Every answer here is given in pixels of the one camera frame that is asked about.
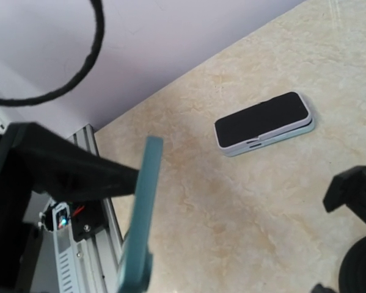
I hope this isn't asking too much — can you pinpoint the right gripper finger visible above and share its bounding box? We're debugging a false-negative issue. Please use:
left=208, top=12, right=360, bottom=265
left=0, top=123, right=139, bottom=200

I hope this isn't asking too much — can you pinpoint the teal phone black screen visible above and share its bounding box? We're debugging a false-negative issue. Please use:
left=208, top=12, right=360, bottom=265
left=117, top=136, right=163, bottom=292

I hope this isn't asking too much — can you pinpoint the black pole phone stand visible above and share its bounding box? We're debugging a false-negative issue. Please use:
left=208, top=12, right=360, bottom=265
left=311, top=165, right=366, bottom=292

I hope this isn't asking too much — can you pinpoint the phone in white case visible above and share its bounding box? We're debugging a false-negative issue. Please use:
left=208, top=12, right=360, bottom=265
left=214, top=92, right=315, bottom=157

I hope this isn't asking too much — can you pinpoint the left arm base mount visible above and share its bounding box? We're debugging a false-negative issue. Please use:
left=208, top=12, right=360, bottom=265
left=69, top=200, right=109, bottom=242

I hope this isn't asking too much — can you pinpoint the front aluminium rail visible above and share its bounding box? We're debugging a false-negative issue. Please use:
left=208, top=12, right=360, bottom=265
left=37, top=123, right=131, bottom=293

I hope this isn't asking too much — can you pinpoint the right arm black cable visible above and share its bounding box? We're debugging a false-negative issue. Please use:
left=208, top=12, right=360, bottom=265
left=0, top=0, right=106, bottom=107

